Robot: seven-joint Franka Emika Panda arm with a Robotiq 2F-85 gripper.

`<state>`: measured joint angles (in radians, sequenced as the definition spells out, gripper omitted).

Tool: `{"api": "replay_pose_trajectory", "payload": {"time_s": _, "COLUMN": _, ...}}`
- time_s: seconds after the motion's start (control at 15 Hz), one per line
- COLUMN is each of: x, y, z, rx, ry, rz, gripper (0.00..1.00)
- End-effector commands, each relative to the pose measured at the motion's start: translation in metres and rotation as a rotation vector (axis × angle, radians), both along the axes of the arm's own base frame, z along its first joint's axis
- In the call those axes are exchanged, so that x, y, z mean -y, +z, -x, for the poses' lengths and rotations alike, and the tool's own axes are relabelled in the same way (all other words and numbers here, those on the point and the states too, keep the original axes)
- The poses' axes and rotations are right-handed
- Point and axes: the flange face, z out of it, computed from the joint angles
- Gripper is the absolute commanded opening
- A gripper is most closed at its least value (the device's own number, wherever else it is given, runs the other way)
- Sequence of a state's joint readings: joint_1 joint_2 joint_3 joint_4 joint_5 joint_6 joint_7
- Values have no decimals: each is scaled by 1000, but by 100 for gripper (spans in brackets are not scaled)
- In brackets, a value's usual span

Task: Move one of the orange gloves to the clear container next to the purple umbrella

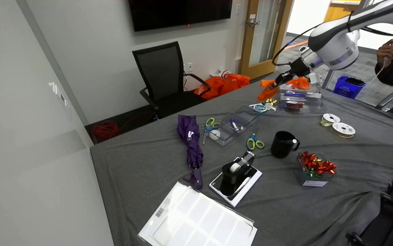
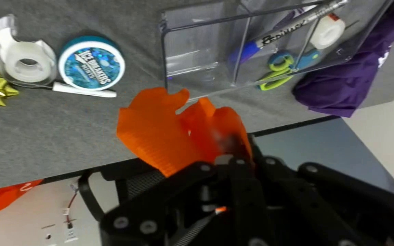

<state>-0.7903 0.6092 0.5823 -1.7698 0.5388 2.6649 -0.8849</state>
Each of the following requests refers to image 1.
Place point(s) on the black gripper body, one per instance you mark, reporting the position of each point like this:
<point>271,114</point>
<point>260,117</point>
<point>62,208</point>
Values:
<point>303,67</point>

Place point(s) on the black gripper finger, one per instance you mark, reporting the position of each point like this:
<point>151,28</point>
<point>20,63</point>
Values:
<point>282,77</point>
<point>285,81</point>

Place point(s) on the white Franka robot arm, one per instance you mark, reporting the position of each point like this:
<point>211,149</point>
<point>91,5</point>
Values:
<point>337,43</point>

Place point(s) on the clear divided tray container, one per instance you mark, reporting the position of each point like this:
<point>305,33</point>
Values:
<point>232,130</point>

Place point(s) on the purple folded umbrella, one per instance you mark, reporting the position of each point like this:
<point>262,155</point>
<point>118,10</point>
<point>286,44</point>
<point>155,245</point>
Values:
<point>189,137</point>

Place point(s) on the person's hand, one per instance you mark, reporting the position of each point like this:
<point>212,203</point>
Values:
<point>387,50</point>

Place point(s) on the red ribbon spool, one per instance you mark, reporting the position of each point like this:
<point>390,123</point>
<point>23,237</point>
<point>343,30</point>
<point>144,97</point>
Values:
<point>293,106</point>

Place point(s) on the gold gift bow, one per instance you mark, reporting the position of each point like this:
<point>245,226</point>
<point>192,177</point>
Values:
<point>271,103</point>

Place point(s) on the clear compartment organizer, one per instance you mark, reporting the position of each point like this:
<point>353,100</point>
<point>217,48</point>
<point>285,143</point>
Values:
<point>312,104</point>

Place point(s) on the wooden door with glass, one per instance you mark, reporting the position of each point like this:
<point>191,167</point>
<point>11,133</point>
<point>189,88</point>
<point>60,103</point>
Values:
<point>245,46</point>

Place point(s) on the blue bin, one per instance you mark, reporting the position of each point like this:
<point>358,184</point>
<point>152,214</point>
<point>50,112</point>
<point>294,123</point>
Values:
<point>348,88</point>

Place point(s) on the orange plastic bag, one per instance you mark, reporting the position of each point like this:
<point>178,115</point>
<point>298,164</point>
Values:
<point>221,85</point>

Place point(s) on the black mug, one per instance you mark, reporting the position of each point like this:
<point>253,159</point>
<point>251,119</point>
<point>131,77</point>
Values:
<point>281,145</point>

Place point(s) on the blue marker pen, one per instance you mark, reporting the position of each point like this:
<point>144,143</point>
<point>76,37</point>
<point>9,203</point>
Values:
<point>236,126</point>

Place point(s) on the large white ribbon spool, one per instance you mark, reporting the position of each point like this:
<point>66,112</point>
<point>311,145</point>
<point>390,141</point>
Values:
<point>342,130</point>

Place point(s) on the white tape roll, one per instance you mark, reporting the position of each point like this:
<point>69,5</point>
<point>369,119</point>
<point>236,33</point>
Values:
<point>214,134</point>

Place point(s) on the box of red bows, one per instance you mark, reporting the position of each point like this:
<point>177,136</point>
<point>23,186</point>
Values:
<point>315,166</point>

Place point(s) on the black tape dispenser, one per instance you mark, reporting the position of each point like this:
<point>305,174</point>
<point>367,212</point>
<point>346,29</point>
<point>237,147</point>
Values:
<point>232,178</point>

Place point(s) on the white flat box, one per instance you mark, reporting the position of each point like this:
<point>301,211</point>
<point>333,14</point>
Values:
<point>245,189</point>

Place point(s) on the black office chair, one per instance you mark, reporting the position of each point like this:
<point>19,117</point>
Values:
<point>162,73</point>

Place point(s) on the grey tablecloth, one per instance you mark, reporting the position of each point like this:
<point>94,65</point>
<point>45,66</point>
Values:
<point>159,164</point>

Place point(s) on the white label sheets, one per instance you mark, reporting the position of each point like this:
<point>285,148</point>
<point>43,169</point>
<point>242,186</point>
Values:
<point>196,223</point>

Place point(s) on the black wall television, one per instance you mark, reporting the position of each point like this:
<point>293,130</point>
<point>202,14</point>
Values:
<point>177,11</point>

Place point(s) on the white wall thermostat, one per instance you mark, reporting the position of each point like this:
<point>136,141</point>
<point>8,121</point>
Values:
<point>54,89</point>

